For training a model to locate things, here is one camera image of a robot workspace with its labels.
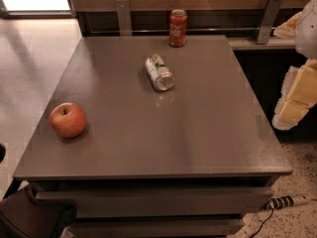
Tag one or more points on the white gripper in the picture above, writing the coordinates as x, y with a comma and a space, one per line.
307, 30

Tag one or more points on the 7up can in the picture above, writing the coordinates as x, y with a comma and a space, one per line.
159, 73

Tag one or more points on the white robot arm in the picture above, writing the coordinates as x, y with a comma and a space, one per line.
299, 88

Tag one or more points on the red coca-cola can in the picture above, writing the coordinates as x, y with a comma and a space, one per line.
177, 28

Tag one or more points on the grey side shelf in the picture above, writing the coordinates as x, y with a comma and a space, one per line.
246, 44

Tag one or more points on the white power strip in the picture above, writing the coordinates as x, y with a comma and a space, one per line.
286, 201

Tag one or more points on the red apple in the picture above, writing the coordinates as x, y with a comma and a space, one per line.
68, 120

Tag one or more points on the upper grey drawer front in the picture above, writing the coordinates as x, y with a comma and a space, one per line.
115, 203

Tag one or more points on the grey drawer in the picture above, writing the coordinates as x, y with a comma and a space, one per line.
115, 203
174, 228

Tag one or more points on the lower grey drawer front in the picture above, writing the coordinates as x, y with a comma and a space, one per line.
174, 228

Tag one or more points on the dark chair seat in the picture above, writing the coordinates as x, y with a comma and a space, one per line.
22, 216

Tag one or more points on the left metal bracket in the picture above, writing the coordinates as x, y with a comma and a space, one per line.
124, 17

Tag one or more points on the metal rail bar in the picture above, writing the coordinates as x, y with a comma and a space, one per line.
205, 31

